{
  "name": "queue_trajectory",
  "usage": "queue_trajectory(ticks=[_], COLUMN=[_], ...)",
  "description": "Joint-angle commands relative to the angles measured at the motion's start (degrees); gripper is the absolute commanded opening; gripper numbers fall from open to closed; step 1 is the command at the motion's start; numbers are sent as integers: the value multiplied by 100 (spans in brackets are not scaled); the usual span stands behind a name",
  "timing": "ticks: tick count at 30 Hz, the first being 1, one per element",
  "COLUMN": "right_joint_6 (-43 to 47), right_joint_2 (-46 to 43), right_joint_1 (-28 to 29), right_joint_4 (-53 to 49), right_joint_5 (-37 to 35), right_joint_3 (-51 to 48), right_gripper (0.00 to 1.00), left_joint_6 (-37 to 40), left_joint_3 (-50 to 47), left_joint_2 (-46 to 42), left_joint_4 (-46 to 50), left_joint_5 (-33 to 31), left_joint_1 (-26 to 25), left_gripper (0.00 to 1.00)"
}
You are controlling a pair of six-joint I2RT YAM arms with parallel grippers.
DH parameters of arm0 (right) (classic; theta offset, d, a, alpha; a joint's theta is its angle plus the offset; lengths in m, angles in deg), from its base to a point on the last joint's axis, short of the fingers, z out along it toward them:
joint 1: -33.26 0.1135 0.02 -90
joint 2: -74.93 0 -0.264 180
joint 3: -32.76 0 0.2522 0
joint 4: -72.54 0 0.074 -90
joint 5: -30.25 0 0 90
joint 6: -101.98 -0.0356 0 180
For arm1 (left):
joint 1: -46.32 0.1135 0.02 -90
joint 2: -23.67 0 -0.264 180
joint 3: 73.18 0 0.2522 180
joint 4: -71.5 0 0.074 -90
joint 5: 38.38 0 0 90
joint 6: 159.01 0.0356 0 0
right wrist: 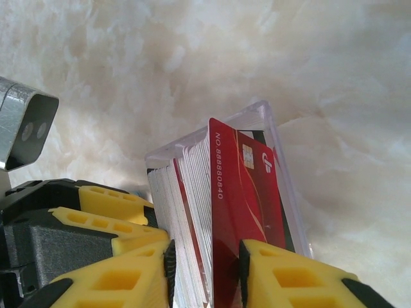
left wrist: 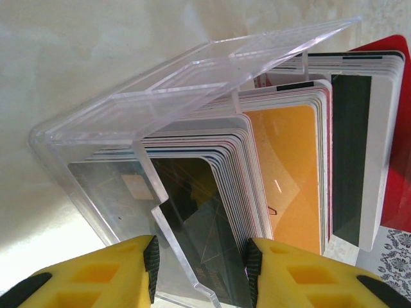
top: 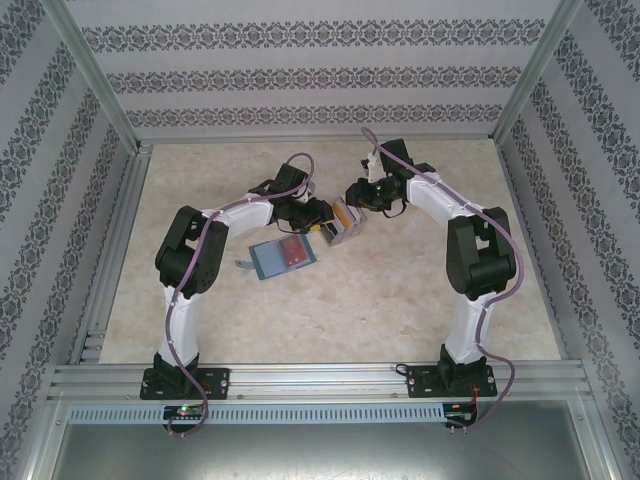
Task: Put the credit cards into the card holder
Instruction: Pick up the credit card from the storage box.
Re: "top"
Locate red card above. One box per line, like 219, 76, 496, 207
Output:
278, 238, 312, 266

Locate clear acrylic card box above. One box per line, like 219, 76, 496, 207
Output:
319, 196, 370, 247

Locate teal card holder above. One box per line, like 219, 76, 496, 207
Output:
234, 234, 319, 280

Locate metal sheet panel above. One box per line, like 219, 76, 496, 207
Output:
49, 399, 614, 480

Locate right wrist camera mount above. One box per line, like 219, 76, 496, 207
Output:
360, 153, 384, 184

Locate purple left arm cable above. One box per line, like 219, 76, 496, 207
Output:
164, 152, 316, 436

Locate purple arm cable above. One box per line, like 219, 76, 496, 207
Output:
164, 152, 316, 436
360, 127, 525, 434

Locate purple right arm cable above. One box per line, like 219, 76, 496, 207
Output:
360, 127, 525, 434

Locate aluminium mounting rail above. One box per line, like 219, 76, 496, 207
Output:
47, 362, 589, 401

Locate aluminium side rail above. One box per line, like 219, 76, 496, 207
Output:
67, 142, 154, 365

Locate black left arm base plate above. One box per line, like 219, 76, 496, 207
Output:
139, 367, 232, 402

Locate slotted grey cable duct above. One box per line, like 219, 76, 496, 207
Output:
67, 403, 446, 426

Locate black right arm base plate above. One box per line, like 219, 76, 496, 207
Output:
405, 364, 500, 400

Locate aluminium frame post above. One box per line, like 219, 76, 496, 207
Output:
492, 0, 586, 144
42, 0, 144, 154

